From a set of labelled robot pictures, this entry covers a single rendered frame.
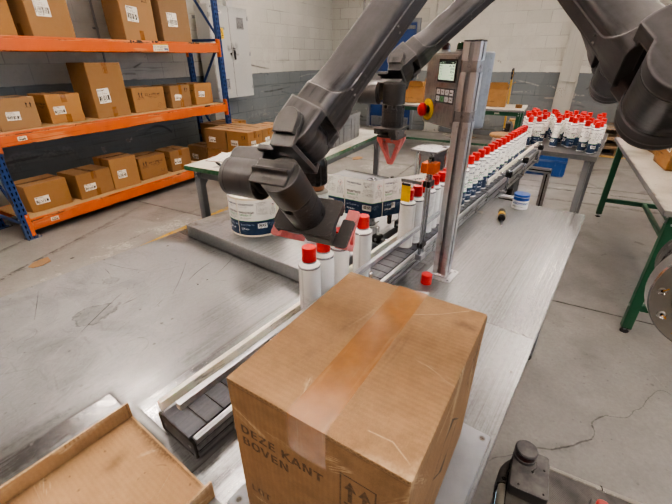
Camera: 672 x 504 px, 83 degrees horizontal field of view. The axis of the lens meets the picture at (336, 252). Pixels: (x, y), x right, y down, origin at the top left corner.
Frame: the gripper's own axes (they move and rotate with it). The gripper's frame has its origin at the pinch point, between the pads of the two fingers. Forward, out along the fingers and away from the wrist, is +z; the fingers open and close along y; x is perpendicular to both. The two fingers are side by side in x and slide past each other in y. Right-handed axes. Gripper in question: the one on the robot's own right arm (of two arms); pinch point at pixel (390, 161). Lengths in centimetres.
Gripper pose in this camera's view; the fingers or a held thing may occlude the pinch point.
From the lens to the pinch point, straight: 107.0
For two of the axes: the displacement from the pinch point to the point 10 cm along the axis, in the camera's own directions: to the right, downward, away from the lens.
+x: 8.8, 2.1, -4.2
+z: 0.0, 8.9, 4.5
